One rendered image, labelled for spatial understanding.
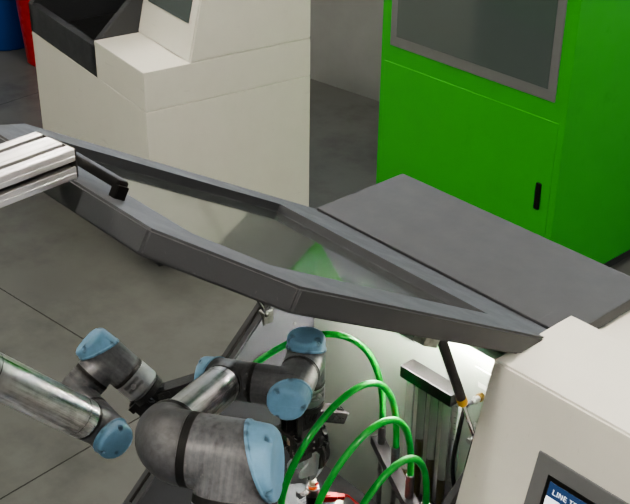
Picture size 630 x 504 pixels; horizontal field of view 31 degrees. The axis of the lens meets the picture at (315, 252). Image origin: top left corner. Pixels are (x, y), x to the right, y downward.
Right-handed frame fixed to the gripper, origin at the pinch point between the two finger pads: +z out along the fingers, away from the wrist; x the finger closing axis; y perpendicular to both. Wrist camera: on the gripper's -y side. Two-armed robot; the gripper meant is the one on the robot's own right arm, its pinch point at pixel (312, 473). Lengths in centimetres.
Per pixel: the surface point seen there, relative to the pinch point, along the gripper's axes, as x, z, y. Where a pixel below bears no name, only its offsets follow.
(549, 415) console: 48, -39, -9
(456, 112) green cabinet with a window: -167, 36, -236
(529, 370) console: 41, -43, -12
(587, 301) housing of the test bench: 30, -37, -45
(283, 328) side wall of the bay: -30.9, -12.4, -18.7
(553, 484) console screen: 53, -28, -6
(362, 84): -348, 106, -357
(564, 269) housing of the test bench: 19, -37, -52
